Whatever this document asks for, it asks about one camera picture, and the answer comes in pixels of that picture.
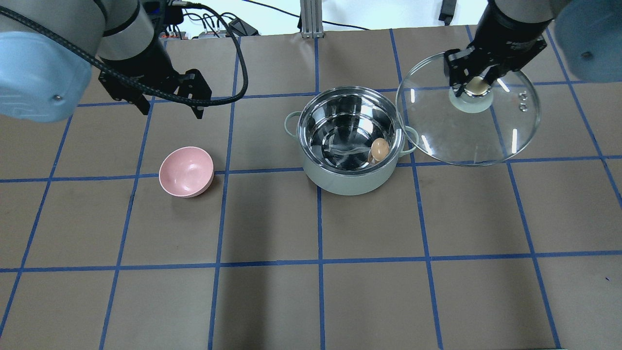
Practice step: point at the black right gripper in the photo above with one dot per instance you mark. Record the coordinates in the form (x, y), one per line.
(505, 36)

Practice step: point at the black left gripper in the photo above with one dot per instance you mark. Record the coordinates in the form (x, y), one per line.
(146, 62)

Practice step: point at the glass pot lid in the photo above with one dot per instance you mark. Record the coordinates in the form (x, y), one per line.
(486, 123)

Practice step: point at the brown egg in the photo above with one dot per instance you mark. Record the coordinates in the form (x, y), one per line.
(379, 150)

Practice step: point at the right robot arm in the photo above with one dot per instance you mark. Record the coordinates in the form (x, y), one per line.
(588, 32)

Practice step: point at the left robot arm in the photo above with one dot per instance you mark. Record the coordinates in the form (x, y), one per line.
(49, 47)

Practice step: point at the pale green electric pot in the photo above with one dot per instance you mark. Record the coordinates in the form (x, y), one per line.
(334, 133)

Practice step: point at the pink bowl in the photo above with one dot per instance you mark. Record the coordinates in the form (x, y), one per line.
(186, 172)

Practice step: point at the black power adapter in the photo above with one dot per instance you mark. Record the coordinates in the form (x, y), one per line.
(242, 29)

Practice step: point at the aluminium frame post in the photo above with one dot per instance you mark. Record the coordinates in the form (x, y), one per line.
(311, 19)

